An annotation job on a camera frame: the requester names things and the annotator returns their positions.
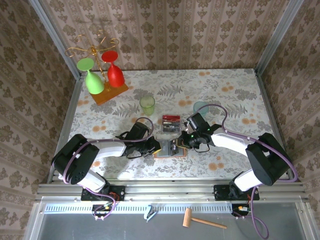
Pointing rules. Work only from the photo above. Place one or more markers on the green plastic wine glass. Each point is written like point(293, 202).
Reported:
point(94, 83)

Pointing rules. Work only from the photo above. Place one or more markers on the grey metal shelf panel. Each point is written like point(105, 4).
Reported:
point(125, 230)

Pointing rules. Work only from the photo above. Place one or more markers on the black power connector block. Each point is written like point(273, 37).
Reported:
point(95, 207)
point(235, 207)

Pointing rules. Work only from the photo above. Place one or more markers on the blue white plastic clip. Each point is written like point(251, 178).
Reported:
point(150, 212)

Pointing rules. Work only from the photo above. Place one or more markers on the green translucent plastic cup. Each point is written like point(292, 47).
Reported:
point(147, 106)

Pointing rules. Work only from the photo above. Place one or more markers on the clear acrylic card box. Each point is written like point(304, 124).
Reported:
point(180, 123)

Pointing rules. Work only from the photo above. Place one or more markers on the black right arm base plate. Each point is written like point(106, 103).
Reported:
point(221, 192)

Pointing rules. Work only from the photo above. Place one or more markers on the aluminium frame rail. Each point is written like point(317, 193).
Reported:
point(170, 190)

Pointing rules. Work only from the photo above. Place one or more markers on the teal translucent plastic cup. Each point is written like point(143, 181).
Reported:
point(200, 106)

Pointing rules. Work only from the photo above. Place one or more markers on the red plastic wine glass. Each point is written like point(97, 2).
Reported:
point(115, 75)

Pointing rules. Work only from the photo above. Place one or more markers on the small wooden mallet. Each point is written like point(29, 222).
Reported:
point(187, 217)

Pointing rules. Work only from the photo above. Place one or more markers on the black VIP credit card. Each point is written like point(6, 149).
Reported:
point(171, 128)

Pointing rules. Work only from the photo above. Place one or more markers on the brown leather card holder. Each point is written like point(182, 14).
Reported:
point(162, 150)

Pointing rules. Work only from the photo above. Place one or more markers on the aluminium frame post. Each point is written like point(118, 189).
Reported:
point(57, 37)
point(278, 35)

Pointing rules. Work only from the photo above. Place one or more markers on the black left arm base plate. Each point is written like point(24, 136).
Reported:
point(118, 192)

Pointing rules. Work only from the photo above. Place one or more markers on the aluminium table side rail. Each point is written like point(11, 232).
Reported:
point(270, 112)
point(72, 105)

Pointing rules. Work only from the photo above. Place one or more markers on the floral patterned tablecloth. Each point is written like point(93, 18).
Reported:
point(155, 80)

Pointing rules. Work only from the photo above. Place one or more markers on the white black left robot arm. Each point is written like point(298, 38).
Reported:
point(110, 149)

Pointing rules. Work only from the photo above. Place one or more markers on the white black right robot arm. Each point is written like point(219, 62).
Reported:
point(230, 142)

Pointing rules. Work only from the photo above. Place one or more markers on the red credit card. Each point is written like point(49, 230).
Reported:
point(171, 117)

